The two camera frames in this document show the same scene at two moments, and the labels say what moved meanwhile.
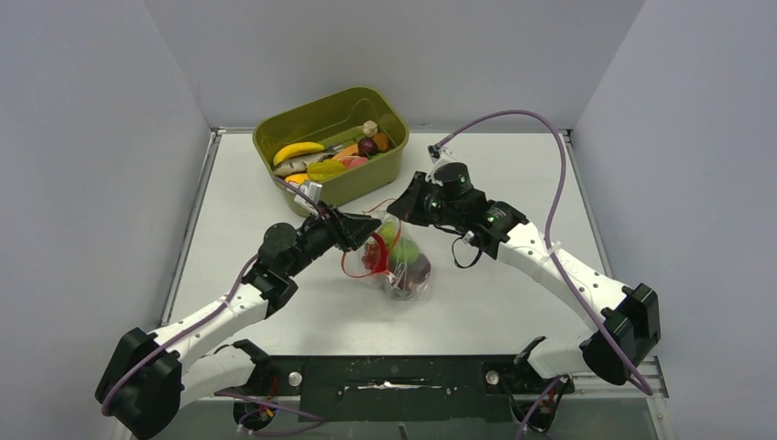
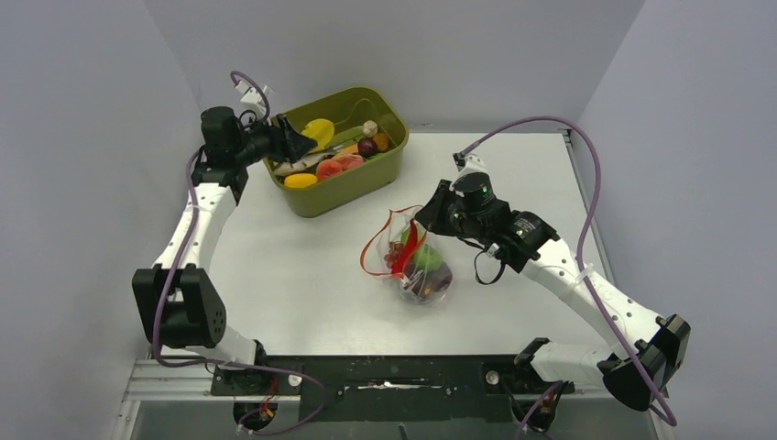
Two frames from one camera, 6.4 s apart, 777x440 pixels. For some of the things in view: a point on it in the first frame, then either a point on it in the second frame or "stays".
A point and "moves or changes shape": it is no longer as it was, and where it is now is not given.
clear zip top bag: x=400 y=268 moves or changes shape
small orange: x=382 y=141 stays
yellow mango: x=298 y=179 stays
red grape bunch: x=370 y=256 → x=394 y=249
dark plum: x=366 y=147 stays
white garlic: x=369 y=127 stays
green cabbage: x=402 y=250 → x=427 y=258
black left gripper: x=349 y=230 → x=288 y=143
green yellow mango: x=324 y=169 → x=322 y=131
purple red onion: x=416 y=274 → x=437 y=280
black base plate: x=347 y=389 stays
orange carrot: x=347 y=151 stays
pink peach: x=353 y=160 stays
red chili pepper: x=380 y=264 → x=400 y=258
